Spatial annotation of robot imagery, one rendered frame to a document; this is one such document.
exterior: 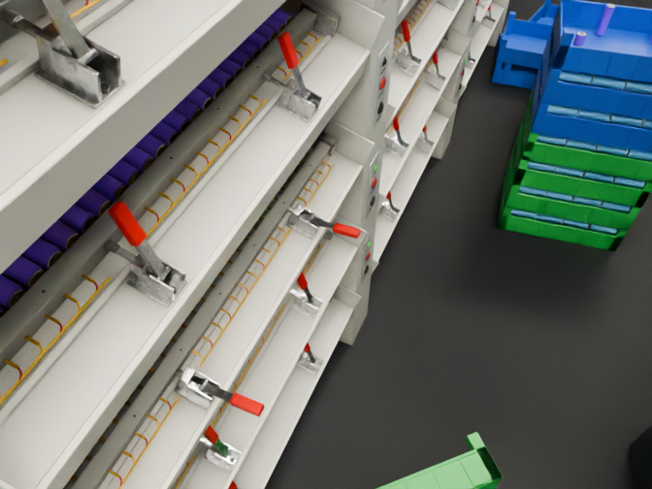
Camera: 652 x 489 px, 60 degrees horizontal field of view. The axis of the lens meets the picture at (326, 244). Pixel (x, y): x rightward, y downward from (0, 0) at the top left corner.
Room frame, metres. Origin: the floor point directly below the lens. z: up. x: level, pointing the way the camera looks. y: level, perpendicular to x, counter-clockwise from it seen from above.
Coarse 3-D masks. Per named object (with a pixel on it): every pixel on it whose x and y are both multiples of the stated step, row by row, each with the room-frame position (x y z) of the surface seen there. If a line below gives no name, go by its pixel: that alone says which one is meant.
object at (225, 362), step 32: (352, 160) 0.66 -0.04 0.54; (320, 192) 0.59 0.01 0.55; (256, 224) 0.51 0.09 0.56; (288, 256) 0.47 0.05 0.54; (256, 288) 0.42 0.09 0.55; (288, 288) 0.43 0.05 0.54; (224, 320) 0.37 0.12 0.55; (256, 320) 0.37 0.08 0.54; (224, 352) 0.33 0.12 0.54; (224, 384) 0.29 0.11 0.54; (160, 416) 0.25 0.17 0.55; (192, 416) 0.25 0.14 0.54; (96, 448) 0.21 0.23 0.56; (160, 448) 0.22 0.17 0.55; (192, 448) 0.23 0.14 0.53; (128, 480) 0.19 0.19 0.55; (160, 480) 0.19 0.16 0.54
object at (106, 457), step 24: (312, 168) 0.61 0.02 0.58; (288, 192) 0.56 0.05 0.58; (264, 240) 0.47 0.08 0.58; (240, 264) 0.43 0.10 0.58; (216, 288) 0.39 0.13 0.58; (216, 312) 0.37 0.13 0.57; (192, 336) 0.33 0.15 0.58; (168, 360) 0.30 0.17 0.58; (168, 384) 0.28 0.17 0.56; (144, 408) 0.25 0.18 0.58; (120, 432) 0.22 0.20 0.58; (96, 456) 0.20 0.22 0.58; (96, 480) 0.18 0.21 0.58; (120, 480) 0.18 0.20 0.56
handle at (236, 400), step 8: (208, 384) 0.28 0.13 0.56; (208, 392) 0.27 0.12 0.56; (216, 392) 0.27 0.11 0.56; (224, 392) 0.27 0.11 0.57; (224, 400) 0.26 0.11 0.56; (232, 400) 0.26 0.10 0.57; (240, 400) 0.26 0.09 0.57; (248, 400) 0.26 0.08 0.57; (240, 408) 0.25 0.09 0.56; (248, 408) 0.25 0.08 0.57; (256, 408) 0.25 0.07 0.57
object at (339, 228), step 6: (312, 216) 0.52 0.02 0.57; (312, 222) 0.51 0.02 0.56; (318, 222) 0.51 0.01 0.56; (324, 222) 0.51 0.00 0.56; (330, 222) 0.51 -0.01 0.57; (330, 228) 0.50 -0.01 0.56; (336, 228) 0.50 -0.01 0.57; (342, 228) 0.50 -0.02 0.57; (348, 228) 0.50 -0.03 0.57; (354, 228) 0.50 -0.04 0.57; (342, 234) 0.50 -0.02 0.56; (348, 234) 0.49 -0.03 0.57; (354, 234) 0.49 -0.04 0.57
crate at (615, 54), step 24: (576, 0) 1.20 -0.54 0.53; (576, 24) 1.19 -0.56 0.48; (624, 24) 1.17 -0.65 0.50; (648, 24) 1.16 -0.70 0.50; (576, 48) 1.01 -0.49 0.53; (600, 48) 1.09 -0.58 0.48; (624, 48) 1.09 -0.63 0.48; (648, 48) 1.09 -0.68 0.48; (576, 72) 1.01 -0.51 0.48; (600, 72) 0.99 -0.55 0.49; (624, 72) 0.98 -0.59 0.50; (648, 72) 0.97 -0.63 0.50
